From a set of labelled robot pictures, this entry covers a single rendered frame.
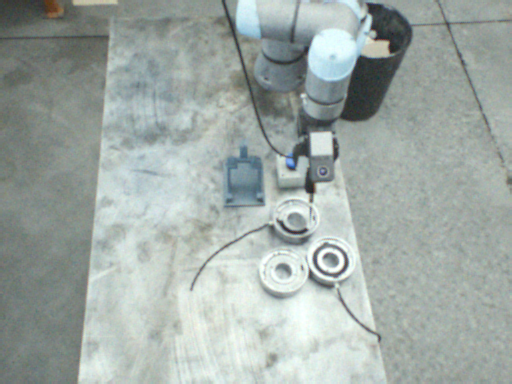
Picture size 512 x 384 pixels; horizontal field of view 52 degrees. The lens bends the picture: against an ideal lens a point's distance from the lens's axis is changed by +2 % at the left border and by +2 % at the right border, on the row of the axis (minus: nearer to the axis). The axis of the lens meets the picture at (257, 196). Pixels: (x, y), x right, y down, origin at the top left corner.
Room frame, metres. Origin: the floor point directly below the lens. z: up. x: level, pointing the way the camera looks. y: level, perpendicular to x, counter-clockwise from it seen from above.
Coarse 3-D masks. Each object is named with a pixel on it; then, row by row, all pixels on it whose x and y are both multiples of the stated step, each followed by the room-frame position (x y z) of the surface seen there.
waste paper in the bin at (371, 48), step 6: (372, 36) 1.83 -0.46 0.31; (366, 42) 1.80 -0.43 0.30; (372, 42) 1.80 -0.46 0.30; (378, 42) 1.73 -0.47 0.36; (384, 42) 1.73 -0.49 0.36; (366, 48) 1.71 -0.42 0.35; (372, 48) 1.71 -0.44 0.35; (378, 48) 1.71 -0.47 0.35; (384, 48) 1.71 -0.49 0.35; (366, 54) 1.69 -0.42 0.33; (372, 54) 1.69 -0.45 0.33; (378, 54) 1.69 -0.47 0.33; (384, 54) 1.70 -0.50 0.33
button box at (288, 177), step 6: (282, 156) 0.76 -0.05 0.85; (276, 162) 0.76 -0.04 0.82; (282, 162) 0.74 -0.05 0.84; (282, 168) 0.72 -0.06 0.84; (288, 168) 0.72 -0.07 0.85; (294, 168) 0.72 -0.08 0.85; (282, 174) 0.70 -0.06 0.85; (288, 174) 0.70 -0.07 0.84; (294, 174) 0.71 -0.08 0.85; (282, 180) 0.69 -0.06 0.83; (288, 180) 0.70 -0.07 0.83; (294, 180) 0.70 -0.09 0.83; (300, 180) 0.70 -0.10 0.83; (282, 186) 0.69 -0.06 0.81; (288, 186) 0.70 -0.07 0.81; (294, 186) 0.70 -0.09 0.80; (300, 186) 0.70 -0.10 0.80
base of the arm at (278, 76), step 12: (264, 60) 1.05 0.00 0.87; (276, 60) 1.03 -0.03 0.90; (300, 60) 1.05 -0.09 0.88; (264, 72) 1.04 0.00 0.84; (276, 72) 1.02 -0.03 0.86; (288, 72) 1.02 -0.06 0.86; (300, 72) 1.05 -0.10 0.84; (264, 84) 1.02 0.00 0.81; (276, 84) 1.01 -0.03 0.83; (288, 84) 1.01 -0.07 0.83; (300, 84) 1.03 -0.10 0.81
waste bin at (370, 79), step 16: (384, 16) 1.87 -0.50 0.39; (400, 16) 1.83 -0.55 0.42; (384, 32) 1.85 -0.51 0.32; (400, 32) 1.79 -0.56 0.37; (400, 48) 1.72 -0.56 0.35; (368, 64) 1.57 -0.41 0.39; (384, 64) 1.58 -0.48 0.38; (400, 64) 1.63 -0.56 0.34; (352, 80) 1.60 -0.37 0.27; (368, 80) 1.59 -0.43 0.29; (384, 80) 1.61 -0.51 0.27; (352, 96) 1.60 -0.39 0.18; (368, 96) 1.60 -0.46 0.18; (384, 96) 1.67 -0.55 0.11; (352, 112) 1.60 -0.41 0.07; (368, 112) 1.61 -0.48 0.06
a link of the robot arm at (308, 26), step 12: (336, 0) 0.79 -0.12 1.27; (348, 0) 0.80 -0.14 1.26; (300, 12) 0.76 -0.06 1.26; (312, 12) 0.76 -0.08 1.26; (324, 12) 0.76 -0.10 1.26; (336, 12) 0.76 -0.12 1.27; (348, 12) 0.77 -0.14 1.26; (360, 12) 0.79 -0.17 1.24; (300, 24) 0.74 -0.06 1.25; (312, 24) 0.74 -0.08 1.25; (324, 24) 0.74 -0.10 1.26; (336, 24) 0.73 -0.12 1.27; (348, 24) 0.74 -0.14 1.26; (300, 36) 0.74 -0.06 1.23; (312, 36) 0.73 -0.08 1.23
